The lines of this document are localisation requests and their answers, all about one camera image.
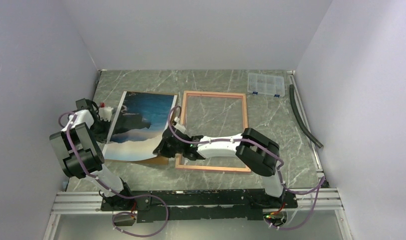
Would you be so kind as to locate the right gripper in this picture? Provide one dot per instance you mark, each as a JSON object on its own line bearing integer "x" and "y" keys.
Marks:
{"x": 161, "y": 149}

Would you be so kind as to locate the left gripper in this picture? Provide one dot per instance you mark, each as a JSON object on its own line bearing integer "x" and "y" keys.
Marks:
{"x": 102, "y": 136}

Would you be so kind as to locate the pink picture frame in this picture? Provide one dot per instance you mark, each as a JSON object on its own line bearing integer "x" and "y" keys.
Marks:
{"x": 216, "y": 145}

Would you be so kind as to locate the seascape photo print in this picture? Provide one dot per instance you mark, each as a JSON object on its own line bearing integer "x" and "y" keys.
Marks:
{"x": 139, "y": 126}

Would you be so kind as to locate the clear acrylic sheet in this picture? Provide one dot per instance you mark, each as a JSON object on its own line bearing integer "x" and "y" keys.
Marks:
{"x": 214, "y": 115}

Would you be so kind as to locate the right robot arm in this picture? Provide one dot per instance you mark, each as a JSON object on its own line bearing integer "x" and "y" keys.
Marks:
{"x": 259, "y": 153}

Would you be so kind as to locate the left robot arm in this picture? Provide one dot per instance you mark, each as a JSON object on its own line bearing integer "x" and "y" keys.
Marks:
{"x": 76, "y": 147}

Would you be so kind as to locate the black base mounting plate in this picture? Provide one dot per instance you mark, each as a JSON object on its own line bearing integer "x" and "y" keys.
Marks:
{"x": 177, "y": 205}

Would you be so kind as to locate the clear plastic organizer box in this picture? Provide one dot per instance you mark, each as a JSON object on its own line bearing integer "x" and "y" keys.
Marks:
{"x": 264, "y": 84}

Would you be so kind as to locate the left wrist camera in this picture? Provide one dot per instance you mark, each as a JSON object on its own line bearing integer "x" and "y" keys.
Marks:
{"x": 105, "y": 112}

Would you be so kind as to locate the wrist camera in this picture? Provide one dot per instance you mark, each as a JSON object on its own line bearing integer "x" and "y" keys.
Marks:
{"x": 178, "y": 125}
{"x": 105, "y": 112}

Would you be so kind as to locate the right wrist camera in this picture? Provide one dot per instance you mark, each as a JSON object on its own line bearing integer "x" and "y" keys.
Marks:
{"x": 178, "y": 125}

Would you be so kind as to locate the aluminium extrusion rail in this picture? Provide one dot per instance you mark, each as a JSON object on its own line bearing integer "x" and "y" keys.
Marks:
{"x": 89, "y": 202}

